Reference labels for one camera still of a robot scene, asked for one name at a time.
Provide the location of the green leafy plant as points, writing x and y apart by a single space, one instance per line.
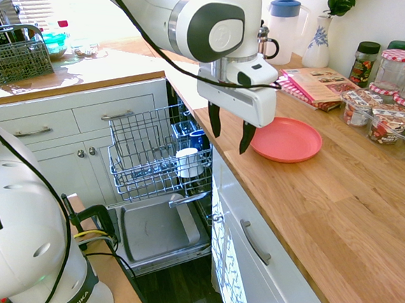
340 2

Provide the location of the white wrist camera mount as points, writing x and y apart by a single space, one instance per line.
263 70

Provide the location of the white cabinet beside dishwasher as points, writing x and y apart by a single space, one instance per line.
282 291

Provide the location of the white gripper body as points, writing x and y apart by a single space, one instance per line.
234 98

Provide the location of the clear pitcher with blue lid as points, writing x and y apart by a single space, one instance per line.
285 31

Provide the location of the white vase with blue flower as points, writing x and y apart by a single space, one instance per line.
315 51

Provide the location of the black clamp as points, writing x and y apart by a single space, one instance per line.
92 213

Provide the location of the bottle with red cap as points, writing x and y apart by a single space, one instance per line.
62 24

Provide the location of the glass container with green lid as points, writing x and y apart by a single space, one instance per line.
55 43

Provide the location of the glass french press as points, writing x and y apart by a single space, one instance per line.
264 40

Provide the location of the pink cookbook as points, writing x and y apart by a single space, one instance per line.
316 83

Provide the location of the stainless dishwasher with open door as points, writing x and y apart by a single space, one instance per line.
154 232

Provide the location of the white mug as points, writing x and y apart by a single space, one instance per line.
187 162

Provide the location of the white corner cabinet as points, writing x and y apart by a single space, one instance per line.
64 168

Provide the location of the jar with green lid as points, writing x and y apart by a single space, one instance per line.
399 45

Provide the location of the grey cutlery basket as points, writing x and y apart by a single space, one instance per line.
20 63

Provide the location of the clear plastic tray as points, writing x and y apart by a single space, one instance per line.
364 117

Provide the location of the pink plastic plate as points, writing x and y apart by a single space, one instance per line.
287 140

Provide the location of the blue mug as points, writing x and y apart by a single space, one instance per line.
196 138

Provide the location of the dark jar with black lid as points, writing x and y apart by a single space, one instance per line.
363 66

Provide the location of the clear glass container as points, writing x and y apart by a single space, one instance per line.
86 49

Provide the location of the red checkered book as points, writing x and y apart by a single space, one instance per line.
295 92

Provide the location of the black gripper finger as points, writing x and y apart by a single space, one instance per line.
215 119
247 135

